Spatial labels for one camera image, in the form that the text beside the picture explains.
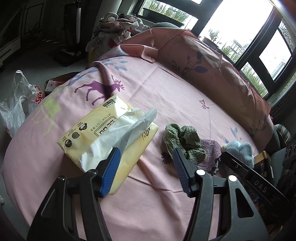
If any purple knitted cloth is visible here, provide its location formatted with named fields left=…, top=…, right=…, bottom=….
left=198, top=139, right=221, bottom=175

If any yellow facial tissue pack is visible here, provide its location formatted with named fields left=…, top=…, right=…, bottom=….
left=58, top=95, right=159, bottom=195

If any black tea box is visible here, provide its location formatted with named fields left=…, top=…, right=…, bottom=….
left=245, top=151, right=274, bottom=190

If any striped pillow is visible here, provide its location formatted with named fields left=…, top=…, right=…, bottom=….
left=274, top=124, right=291, bottom=148

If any blue plush mouse toy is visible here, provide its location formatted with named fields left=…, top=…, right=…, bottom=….
left=221, top=141, right=254, bottom=169

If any green knitted cloth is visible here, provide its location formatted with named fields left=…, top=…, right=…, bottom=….
left=163, top=123, right=206, bottom=165

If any pink bed sheet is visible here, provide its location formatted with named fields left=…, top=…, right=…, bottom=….
left=2, top=57, right=252, bottom=240

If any white plastic bag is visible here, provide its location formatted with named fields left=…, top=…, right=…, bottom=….
left=1, top=70, right=43, bottom=137

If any pink sheet covered cushion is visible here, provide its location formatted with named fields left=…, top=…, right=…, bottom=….
left=119, top=28, right=274, bottom=149

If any dark planter trough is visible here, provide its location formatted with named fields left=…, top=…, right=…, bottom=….
left=142, top=7, right=186, bottom=27

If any pile of clothes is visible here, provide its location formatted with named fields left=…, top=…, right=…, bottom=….
left=85, top=12, right=149, bottom=55

